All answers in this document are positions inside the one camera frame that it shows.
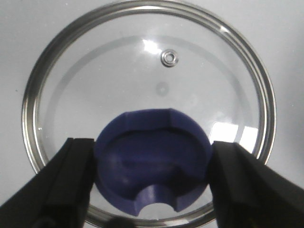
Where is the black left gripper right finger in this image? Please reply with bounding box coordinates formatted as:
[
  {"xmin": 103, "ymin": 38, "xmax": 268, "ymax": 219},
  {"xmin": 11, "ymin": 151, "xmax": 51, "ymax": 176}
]
[{"xmin": 209, "ymin": 141, "xmax": 304, "ymax": 228}]

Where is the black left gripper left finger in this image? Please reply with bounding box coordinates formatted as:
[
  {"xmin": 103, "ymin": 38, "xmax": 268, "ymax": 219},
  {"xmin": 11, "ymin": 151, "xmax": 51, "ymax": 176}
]
[{"xmin": 0, "ymin": 138, "xmax": 95, "ymax": 228}]

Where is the glass lid blue knob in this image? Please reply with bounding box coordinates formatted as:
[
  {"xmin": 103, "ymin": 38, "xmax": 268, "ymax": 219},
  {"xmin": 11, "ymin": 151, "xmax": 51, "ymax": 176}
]
[{"xmin": 22, "ymin": 0, "xmax": 276, "ymax": 228}]

